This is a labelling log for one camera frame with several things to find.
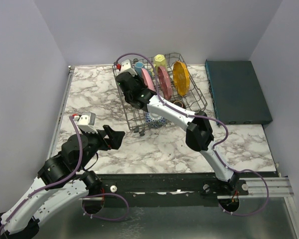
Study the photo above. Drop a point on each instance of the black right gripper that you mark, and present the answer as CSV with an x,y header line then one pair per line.
x,y
139,80

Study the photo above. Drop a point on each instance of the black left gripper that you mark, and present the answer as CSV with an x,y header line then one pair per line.
x,y
117,136

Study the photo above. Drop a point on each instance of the plain pink round plate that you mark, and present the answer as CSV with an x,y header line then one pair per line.
x,y
147,79

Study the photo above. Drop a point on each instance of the blue floral mug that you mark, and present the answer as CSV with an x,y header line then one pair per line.
x,y
138,66

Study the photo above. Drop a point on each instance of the red patterned glass bowl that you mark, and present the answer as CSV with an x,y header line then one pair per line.
x,y
155,121

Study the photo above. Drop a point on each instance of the grey wire dish rack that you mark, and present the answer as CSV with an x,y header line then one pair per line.
x,y
156,91

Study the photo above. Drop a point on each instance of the pale yellow mug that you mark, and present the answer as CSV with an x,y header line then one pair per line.
x,y
158,60

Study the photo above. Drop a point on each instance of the brown patterned bowl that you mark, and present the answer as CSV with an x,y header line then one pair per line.
x,y
179,103

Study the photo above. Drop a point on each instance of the orange polka dot plate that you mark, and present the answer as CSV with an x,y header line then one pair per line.
x,y
181,78

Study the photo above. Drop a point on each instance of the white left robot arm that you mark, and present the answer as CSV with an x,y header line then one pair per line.
x,y
62,180

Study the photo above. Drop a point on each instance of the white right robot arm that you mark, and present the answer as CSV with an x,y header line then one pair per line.
x,y
199,133

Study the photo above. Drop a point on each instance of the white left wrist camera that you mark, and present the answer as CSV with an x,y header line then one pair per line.
x,y
85,122

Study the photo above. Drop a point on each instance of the blue network switch box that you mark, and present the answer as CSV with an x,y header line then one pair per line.
x,y
237,96

